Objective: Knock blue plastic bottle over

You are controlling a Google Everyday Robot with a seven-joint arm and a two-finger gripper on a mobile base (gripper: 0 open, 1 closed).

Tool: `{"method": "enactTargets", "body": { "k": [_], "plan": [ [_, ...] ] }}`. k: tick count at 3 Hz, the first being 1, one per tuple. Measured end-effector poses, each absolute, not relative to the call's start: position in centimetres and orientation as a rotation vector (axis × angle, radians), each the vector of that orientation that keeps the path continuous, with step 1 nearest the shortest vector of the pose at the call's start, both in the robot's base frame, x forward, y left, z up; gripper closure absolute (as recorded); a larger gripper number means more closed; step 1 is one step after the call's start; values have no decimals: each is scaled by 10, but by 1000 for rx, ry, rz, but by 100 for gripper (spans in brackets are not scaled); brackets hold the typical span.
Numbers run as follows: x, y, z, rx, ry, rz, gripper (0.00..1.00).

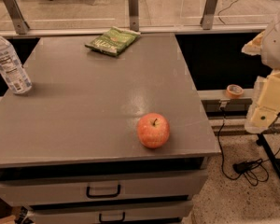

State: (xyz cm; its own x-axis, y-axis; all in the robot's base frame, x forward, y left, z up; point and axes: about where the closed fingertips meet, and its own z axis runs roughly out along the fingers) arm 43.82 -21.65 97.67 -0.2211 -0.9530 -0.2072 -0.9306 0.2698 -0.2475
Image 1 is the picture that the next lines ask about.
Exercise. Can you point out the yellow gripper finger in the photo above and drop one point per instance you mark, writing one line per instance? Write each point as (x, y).
(265, 105)
(254, 46)

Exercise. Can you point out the clear plastic water bottle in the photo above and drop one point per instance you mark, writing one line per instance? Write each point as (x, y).
(11, 69)

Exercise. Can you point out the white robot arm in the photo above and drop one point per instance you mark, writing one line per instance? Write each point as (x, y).
(270, 55)

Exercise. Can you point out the orange tape roll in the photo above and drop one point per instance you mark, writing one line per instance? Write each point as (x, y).
(234, 91)

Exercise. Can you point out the black stand leg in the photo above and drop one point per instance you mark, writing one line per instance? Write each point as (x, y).
(274, 161)

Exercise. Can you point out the red apple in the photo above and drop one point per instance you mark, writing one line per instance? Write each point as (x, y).
(153, 130)

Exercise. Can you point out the green chip bag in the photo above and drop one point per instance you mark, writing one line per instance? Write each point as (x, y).
(113, 42)

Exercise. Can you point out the grey drawer cabinet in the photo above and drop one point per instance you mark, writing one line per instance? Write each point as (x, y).
(77, 128)

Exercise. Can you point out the right metal bracket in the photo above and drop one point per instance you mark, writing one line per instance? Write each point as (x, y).
(208, 14)

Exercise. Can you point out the metal bracket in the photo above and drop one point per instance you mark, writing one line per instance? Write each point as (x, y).
(133, 7)
(208, 14)
(20, 24)

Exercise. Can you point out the middle metal bracket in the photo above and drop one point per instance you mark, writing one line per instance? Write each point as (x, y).
(133, 7)

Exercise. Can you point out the upper black drawer handle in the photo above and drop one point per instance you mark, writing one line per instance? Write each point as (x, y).
(103, 192)

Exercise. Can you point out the black drawer handle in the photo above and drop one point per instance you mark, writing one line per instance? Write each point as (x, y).
(103, 192)
(111, 218)

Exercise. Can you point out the lower black drawer handle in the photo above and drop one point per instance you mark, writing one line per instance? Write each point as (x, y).
(111, 218)

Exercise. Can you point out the left metal bracket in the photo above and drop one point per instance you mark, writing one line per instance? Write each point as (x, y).
(20, 24)

